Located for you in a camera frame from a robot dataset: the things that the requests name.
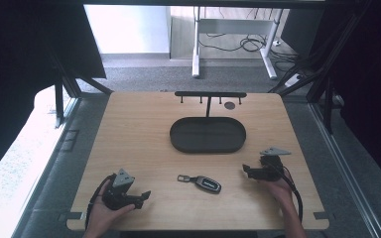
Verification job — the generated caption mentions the aluminium floor rail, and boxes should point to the aluminium floor rail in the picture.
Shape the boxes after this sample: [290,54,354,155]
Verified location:
[10,96,82,238]
[307,101,381,238]

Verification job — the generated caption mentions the person's right hand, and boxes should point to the person's right hand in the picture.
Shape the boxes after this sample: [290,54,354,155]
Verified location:
[260,178,295,208]

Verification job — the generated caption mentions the person's left hand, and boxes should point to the person's left hand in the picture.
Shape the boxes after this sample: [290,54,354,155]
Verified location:
[88,179,136,230]

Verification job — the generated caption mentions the left hand-held gripper black cable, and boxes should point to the left hand-held gripper black cable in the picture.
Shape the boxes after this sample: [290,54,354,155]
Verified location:
[84,174,116,230]

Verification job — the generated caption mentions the black floor cables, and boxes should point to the black floor cables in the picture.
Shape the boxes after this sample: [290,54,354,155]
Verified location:
[199,31,300,64]

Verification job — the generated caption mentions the white desk frame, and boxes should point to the white desk frame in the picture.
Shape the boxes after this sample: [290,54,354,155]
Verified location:
[191,6,284,80]

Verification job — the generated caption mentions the white power strip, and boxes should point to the white power strip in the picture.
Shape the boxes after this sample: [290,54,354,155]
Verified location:
[284,72,304,88]

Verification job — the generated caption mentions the black car key fob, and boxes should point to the black car key fob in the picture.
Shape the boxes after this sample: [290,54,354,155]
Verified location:
[177,174,222,195]

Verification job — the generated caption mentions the black metal stand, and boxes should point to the black metal stand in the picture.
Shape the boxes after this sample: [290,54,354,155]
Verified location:
[46,49,114,129]
[267,0,375,135]

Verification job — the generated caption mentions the black key rack with tray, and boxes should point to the black key rack with tray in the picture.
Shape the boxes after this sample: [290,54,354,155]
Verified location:
[169,90,248,155]

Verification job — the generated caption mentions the dark curtain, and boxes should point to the dark curtain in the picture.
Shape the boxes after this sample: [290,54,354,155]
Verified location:
[311,0,381,196]
[0,0,107,186]

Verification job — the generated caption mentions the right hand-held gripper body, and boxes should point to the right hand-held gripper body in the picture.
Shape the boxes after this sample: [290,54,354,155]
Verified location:
[249,146,293,182]

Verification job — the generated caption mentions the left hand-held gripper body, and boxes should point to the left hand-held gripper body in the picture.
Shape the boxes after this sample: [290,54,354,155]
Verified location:
[101,168,143,211]

